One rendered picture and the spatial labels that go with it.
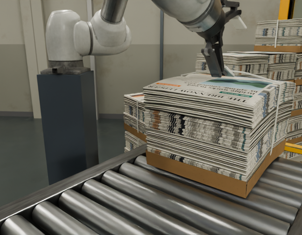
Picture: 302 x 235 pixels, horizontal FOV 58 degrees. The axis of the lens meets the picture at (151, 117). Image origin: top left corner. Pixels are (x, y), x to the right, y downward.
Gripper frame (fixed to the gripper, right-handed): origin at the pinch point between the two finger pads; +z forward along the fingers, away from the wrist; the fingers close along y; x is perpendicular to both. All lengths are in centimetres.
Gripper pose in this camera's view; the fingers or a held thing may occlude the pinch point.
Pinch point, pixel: (234, 50)
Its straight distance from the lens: 81.8
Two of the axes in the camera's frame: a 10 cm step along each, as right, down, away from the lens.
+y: -2.5, 9.7, -0.4
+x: 7.7, 1.8, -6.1
